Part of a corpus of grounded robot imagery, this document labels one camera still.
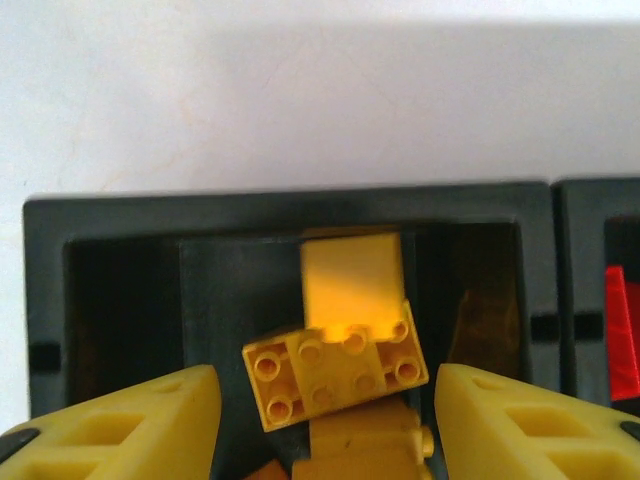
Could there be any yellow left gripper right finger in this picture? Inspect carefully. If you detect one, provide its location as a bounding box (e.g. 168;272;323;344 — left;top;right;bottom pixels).
433;362;640;480

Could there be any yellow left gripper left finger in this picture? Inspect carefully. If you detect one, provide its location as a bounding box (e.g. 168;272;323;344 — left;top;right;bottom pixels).
0;363;224;480

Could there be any yellow lego brick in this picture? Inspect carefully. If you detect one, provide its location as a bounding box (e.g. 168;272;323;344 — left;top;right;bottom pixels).
241;299;431;435
301;232;405;344
291;404;435;480

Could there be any red lego brick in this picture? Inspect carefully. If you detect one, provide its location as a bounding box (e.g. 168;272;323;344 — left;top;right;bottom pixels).
603;264;640;401

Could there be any black plastic bin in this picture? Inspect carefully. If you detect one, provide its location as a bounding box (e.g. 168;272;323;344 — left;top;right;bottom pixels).
552;174;640;416
22;182;557;480

